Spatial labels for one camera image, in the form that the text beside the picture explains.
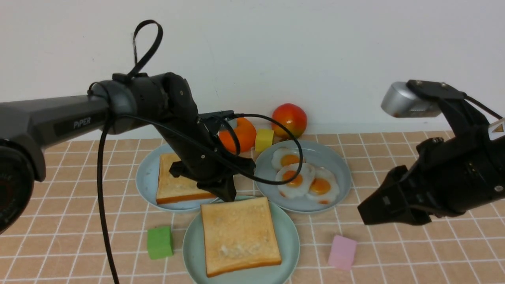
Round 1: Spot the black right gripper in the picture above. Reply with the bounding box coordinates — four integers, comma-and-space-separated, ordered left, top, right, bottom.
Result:
357, 137, 504, 226

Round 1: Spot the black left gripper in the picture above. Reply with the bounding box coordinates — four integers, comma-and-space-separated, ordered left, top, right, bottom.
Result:
156, 111, 256, 202

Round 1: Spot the toast slice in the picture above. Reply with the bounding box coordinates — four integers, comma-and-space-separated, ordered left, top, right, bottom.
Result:
201, 196, 282, 278
155, 153, 216, 205

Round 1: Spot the fried egg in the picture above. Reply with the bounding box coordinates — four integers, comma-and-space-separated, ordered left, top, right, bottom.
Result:
305, 167, 340, 205
271, 148, 301, 171
275, 163, 315, 198

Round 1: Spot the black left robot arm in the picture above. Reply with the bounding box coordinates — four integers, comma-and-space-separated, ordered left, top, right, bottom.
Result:
1, 73, 256, 232

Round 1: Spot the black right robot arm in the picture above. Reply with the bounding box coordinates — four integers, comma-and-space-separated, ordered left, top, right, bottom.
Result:
357, 102, 505, 225

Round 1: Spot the orange fruit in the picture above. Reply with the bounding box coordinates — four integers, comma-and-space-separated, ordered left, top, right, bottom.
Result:
219, 118, 256, 154

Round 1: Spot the yellow cube block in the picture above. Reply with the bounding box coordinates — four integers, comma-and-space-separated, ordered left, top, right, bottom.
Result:
254, 128, 275, 152

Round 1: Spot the fried egg back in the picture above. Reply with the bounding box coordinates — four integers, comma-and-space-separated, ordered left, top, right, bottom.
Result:
271, 148, 301, 171

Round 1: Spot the pink cube block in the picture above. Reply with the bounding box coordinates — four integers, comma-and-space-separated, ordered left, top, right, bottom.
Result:
328, 235, 357, 270

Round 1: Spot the teal green plate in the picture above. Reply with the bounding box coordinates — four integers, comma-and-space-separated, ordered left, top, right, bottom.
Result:
183, 196, 301, 284

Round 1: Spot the light blue plate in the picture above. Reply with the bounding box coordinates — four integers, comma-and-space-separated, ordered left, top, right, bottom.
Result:
136, 144, 219, 213

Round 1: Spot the green cube block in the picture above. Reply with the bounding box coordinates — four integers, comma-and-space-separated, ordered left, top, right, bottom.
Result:
146, 226, 174, 260

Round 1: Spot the grey blue egg plate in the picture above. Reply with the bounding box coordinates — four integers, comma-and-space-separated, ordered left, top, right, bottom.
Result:
254, 141, 352, 214

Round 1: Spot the red apple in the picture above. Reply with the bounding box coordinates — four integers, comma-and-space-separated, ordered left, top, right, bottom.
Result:
271, 103, 308, 138

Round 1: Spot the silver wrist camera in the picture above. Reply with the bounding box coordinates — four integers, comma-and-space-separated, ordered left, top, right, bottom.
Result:
381, 80, 465, 118

